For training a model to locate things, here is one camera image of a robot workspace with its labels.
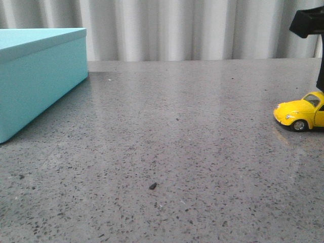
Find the grey pleated curtain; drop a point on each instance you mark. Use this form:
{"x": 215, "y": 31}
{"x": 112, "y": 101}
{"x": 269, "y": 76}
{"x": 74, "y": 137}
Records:
{"x": 173, "y": 30}

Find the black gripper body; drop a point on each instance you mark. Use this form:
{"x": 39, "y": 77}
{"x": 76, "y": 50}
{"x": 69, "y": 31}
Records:
{"x": 307, "y": 22}

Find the yellow beetle toy car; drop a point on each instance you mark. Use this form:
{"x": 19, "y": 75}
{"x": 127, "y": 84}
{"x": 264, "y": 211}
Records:
{"x": 301, "y": 115}

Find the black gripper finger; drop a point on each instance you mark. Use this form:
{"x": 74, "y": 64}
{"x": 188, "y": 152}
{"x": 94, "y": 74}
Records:
{"x": 320, "y": 80}

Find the small black debris piece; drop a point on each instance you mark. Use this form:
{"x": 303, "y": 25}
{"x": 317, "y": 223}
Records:
{"x": 153, "y": 186}

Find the light blue storage box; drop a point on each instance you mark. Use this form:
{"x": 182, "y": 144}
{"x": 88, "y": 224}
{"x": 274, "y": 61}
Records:
{"x": 38, "y": 67}

